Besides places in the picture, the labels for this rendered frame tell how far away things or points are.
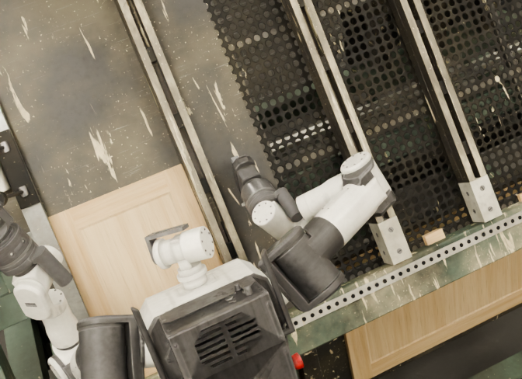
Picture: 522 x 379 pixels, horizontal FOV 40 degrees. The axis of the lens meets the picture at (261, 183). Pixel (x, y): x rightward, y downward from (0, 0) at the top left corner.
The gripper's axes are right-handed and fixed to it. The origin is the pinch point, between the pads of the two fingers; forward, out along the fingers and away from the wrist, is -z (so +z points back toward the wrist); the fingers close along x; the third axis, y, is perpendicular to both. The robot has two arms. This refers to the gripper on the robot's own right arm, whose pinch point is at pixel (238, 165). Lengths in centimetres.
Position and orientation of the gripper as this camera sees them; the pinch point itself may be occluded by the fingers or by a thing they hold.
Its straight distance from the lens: 194.1
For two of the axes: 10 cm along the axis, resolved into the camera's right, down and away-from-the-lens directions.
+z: 4.2, 6.3, -6.6
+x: -1.2, -6.8, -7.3
